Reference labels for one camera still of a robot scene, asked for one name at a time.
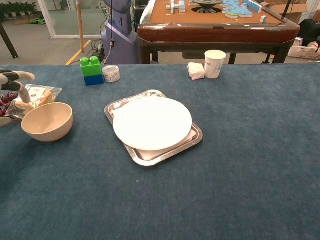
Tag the white tissue pack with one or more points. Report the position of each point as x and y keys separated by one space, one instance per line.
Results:
x=196 y=71

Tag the blue white mahjong tile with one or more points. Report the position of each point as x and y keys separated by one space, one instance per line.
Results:
x=263 y=19

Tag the wooden pole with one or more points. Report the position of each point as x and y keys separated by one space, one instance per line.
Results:
x=80 y=25

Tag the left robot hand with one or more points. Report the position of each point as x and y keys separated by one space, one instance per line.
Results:
x=10 y=85

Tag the beige bowl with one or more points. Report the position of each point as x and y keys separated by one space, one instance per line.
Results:
x=50 y=125

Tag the green toy brick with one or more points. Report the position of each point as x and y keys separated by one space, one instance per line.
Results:
x=90 y=67

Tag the white paper cup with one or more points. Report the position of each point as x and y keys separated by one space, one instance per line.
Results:
x=214 y=65

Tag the blue toy brick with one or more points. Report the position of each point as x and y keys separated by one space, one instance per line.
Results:
x=93 y=80

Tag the blue table mat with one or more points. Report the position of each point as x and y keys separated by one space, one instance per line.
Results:
x=225 y=175

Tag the white plastic basket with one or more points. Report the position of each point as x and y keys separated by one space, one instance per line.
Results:
x=303 y=51

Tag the metal tray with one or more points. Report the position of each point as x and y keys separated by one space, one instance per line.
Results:
x=147 y=158

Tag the red grape bunch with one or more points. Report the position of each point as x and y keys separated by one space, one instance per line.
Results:
x=7 y=98

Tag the blue machine base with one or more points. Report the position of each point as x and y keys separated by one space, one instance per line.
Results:
x=120 y=42

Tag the bagged bread snack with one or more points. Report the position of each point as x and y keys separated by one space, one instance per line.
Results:
x=42 y=96

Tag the brown mahjong table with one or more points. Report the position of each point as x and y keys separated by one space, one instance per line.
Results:
x=215 y=32

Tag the clear round toothpick jar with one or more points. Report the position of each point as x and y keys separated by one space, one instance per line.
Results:
x=111 y=73

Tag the white round plate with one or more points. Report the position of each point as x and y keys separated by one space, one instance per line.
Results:
x=152 y=123

